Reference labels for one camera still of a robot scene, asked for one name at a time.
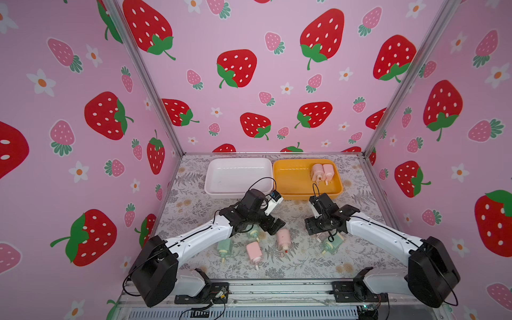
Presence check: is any pink sharpener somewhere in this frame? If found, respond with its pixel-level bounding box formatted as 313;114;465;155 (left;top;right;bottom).
246;241;263;269
313;233;325;243
322;164;335;185
276;229;292;256
311;163;324;183

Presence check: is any white plastic storage tray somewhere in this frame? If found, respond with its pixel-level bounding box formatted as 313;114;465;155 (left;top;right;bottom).
204;157;274;199

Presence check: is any yellow plastic storage tray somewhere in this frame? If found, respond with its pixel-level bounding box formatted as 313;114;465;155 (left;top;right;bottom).
273;159;344;200

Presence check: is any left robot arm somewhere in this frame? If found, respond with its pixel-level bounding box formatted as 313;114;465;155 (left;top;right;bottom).
127;189;285;307

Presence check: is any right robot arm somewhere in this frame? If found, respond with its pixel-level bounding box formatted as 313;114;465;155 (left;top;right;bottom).
305;193;460;308

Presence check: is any green sharpener upper middle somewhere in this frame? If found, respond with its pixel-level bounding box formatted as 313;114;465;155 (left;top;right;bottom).
247;225;260;242

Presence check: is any green sharpener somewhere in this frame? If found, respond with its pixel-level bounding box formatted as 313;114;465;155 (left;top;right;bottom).
321;233;344;255
247;225;260;242
217;238;233;263

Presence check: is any green sharpener right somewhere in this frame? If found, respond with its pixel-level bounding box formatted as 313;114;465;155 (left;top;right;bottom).
321;233;344;255

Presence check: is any green sharpener lower left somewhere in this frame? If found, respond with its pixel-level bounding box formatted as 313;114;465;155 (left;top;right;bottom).
217;238;233;263

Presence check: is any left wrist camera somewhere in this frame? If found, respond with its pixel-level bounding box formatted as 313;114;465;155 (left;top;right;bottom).
264;190;283;216

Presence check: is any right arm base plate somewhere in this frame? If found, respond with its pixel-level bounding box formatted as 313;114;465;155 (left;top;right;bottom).
329;281;389;304

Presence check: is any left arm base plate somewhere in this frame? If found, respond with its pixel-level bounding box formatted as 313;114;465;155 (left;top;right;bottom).
174;282;230;305

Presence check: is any aluminium front rail frame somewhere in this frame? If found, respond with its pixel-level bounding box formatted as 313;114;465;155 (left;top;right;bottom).
108;279;455;319

